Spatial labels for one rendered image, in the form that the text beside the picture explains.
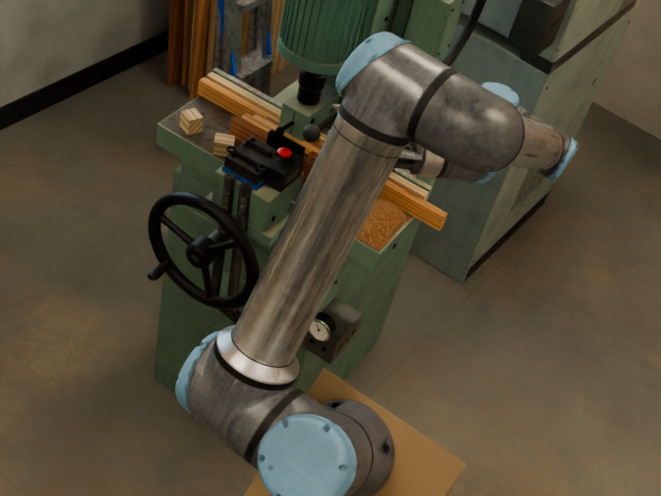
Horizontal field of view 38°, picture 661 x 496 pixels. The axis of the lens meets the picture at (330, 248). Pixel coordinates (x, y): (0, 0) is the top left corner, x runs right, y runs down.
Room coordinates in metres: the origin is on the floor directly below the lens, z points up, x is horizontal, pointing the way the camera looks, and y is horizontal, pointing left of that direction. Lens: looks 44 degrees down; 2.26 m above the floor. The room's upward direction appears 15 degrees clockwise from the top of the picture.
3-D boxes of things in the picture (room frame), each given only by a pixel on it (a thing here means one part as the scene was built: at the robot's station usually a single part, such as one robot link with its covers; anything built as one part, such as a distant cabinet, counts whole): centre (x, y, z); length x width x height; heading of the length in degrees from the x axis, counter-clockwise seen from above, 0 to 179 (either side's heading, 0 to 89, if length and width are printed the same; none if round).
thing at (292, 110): (1.75, 0.12, 0.99); 0.14 x 0.07 x 0.09; 158
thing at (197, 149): (1.62, 0.15, 0.87); 0.61 x 0.30 x 0.06; 68
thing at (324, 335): (1.43, -0.03, 0.65); 0.06 x 0.04 x 0.08; 68
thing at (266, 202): (1.54, 0.18, 0.91); 0.15 x 0.14 x 0.09; 68
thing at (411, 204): (1.71, 0.09, 0.92); 0.67 x 0.02 x 0.04; 68
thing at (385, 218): (1.55, -0.08, 0.92); 0.14 x 0.09 x 0.04; 158
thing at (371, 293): (1.84, 0.09, 0.36); 0.58 x 0.45 x 0.71; 158
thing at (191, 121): (1.69, 0.38, 0.92); 0.04 x 0.04 x 0.04; 47
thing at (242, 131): (1.65, 0.18, 0.93); 0.24 x 0.01 x 0.06; 68
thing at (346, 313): (1.50, -0.06, 0.58); 0.12 x 0.08 x 0.08; 158
